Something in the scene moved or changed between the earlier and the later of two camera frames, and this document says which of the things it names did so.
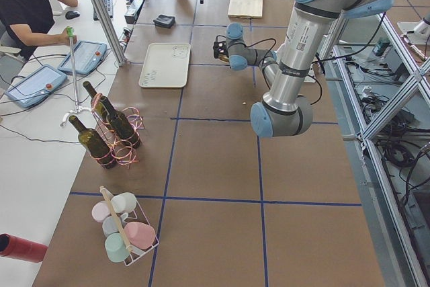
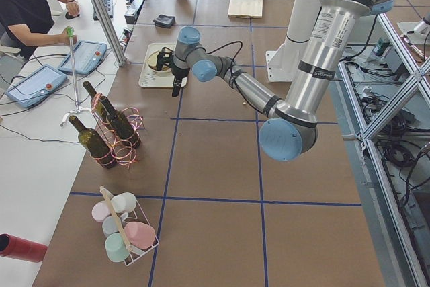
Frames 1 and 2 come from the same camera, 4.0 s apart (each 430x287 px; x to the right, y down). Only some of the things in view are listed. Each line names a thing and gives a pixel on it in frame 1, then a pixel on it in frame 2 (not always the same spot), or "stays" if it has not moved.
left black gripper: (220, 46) to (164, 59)
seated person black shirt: (25, 11) stays
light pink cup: (101, 210) stays
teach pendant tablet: (36, 85) stays
